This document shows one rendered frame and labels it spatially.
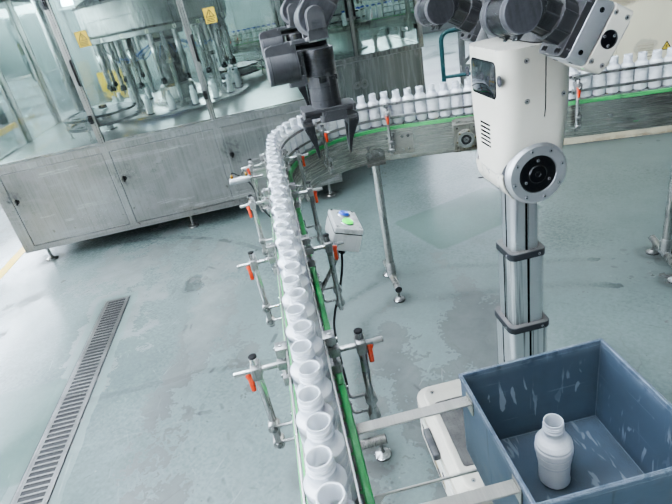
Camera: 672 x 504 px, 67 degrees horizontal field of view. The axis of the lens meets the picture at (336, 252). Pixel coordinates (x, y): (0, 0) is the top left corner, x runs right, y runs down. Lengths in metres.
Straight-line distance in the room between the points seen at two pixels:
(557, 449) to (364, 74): 5.62
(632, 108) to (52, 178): 4.09
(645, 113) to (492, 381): 2.00
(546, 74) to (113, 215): 3.99
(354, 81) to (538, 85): 5.14
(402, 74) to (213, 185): 2.95
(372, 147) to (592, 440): 1.88
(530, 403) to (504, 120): 0.65
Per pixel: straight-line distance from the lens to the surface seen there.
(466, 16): 1.55
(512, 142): 1.34
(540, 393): 1.23
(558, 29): 1.14
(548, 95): 1.33
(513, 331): 1.65
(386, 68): 6.43
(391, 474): 2.17
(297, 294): 1.06
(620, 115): 2.87
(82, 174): 4.70
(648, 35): 5.25
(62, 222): 4.91
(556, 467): 1.14
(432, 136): 2.74
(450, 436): 1.92
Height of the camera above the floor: 1.69
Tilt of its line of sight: 27 degrees down
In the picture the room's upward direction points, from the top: 12 degrees counter-clockwise
